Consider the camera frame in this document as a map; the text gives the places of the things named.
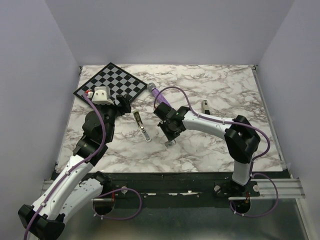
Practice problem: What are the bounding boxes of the grey staple strips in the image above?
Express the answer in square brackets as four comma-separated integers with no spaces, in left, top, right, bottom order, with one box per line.
[164,140,176,148]

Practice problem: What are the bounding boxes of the grey green stapler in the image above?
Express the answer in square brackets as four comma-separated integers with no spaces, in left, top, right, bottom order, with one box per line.
[133,110,152,143]

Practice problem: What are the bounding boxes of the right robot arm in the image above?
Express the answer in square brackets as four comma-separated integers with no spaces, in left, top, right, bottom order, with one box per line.
[154,102,261,196]

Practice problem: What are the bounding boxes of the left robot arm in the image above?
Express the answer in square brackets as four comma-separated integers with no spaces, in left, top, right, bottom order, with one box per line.
[18,91,131,240]

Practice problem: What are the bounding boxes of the black grey chessboard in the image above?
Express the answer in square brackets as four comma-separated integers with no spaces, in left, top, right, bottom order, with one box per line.
[73,62,147,106]

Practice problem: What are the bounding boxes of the purple glitter microphone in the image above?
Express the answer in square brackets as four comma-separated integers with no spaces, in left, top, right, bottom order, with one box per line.
[147,82,171,106]

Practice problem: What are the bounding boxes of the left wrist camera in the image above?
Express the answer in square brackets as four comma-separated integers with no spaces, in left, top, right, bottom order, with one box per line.
[88,86,114,105]

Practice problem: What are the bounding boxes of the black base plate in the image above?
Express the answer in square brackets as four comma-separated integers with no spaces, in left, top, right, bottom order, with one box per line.
[51,171,261,211]

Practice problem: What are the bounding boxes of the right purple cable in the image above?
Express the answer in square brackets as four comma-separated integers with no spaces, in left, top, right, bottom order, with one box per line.
[153,86,280,218]

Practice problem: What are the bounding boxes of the aluminium frame rail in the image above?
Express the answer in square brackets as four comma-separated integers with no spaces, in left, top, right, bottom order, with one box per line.
[28,178,307,240]

